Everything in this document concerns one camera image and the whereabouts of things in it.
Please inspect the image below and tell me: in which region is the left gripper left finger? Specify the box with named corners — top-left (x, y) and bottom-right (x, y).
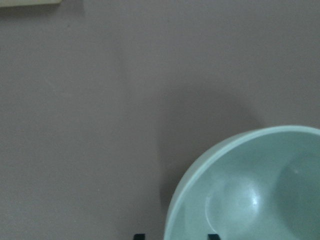
top-left (133, 233), bottom-right (145, 240)

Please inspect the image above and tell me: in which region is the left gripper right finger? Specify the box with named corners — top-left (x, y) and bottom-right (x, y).
top-left (207, 233), bottom-right (220, 240)

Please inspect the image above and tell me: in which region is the green bowl robot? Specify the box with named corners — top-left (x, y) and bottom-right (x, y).
top-left (163, 125), bottom-right (320, 240)

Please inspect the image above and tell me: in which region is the bamboo cutting board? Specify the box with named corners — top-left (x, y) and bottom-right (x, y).
top-left (0, 0), bottom-right (62, 8)

